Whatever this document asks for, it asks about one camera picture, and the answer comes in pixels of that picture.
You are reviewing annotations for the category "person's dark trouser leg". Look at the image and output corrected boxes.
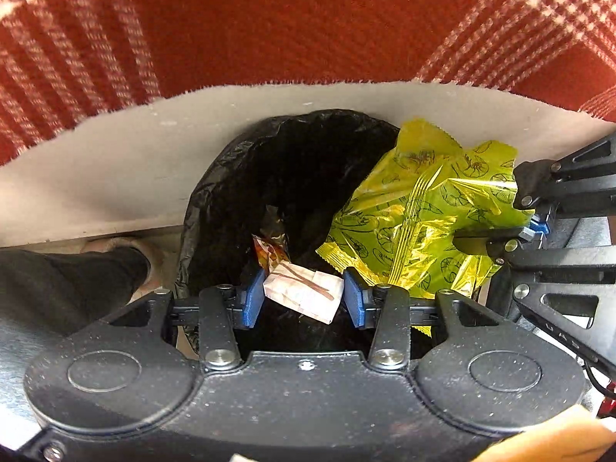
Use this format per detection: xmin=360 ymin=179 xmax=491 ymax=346
xmin=0 ymin=248 xmax=152 ymax=338

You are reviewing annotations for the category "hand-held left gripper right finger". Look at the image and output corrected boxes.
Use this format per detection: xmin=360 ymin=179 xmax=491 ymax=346
xmin=343 ymin=268 xmax=511 ymax=372

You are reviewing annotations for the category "small orange packet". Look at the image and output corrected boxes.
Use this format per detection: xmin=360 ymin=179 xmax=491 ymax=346
xmin=251 ymin=233 xmax=290 ymax=270

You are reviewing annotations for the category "red plaid blanket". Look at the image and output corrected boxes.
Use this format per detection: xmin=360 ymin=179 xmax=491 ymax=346
xmin=0 ymin=0 xmax=616 ymax=167

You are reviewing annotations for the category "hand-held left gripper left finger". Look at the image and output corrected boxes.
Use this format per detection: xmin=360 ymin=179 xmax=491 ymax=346
xmin=101 ymin=269 xmax=266 ymax=372

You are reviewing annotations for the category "black trash bin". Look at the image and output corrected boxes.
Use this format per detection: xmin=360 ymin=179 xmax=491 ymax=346
xmin=174 ymin=108 xmax=487 ymax=354

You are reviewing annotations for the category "white paper wrapper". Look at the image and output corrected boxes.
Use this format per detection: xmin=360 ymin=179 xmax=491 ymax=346
xmin=262 ymin=262 xmax=345 ymax=324

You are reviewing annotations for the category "yellow lemon print packet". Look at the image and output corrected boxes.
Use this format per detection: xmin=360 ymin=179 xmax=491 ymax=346
xmin=315 ymin=116 xmax=535 ymax=338

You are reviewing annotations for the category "beige slipper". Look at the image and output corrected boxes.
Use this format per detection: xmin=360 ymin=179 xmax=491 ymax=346
xmin=79 ymin=238 xmax=167 ymax=299

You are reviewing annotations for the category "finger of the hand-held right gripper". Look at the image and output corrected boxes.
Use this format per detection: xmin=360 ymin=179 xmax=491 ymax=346
xmin=452 ymin=214 xmax=616 ymax=282
xmin=512 ymin=132 xmax=616 ymax=213

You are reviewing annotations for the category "peach cloth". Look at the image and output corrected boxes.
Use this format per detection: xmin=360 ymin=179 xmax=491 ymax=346
xmin=491 ymin=404 xmax=616 ymax=462

